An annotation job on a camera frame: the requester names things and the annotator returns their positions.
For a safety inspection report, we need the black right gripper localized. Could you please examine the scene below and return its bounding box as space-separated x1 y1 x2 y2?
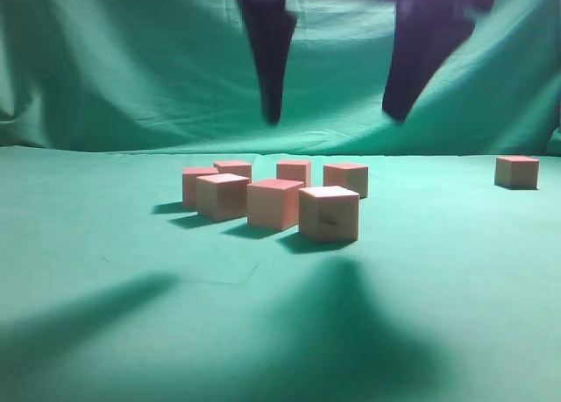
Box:
237 0 494 126

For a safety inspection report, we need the placed pink cube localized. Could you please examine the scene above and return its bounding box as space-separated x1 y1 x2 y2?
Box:
214 160 252 181
276 159 312 187
323 163 369 199

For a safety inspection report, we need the green cloth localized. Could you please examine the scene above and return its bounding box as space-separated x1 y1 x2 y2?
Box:
1 0 560 401

